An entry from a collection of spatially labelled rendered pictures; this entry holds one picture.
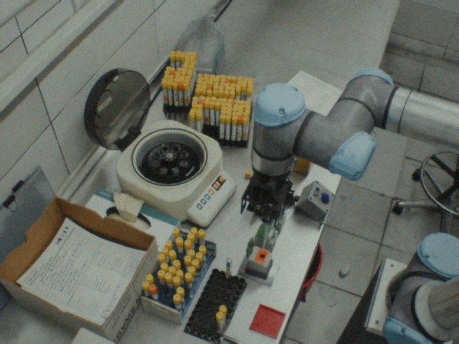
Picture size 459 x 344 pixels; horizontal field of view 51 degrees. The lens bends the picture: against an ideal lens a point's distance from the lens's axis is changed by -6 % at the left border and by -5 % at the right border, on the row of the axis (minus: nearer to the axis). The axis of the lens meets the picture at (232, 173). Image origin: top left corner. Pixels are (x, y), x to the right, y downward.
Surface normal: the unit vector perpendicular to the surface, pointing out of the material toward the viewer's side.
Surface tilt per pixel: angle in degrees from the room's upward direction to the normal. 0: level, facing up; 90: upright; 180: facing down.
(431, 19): 90
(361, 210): 0
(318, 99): 0
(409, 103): 26
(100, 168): 0
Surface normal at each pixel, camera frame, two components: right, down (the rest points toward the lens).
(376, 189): 0.02, -0.63
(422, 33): -0.39, 0.71
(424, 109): -0.30, -0.34
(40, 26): 0.92, 0.31
